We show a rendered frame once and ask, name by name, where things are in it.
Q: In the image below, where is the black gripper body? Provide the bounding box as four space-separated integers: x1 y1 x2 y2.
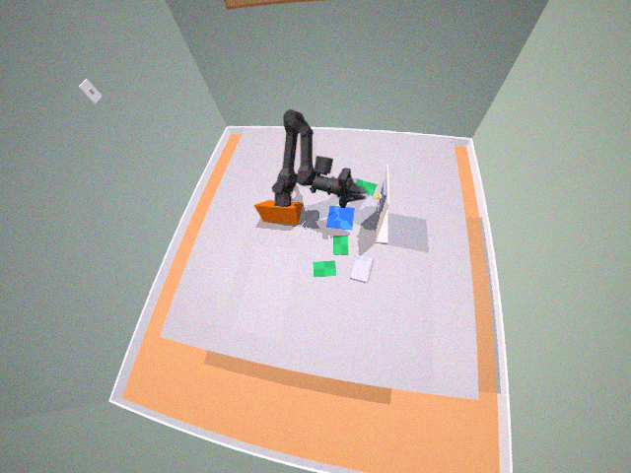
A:
325 168 351 209

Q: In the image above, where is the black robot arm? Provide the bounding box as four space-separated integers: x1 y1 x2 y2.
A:
271 109 333 207

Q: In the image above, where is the blue flat square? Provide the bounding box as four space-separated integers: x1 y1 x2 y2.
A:
326 206 355 230

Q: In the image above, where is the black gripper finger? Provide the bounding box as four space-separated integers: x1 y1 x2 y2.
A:
346 193 366 203
346 176 366 193

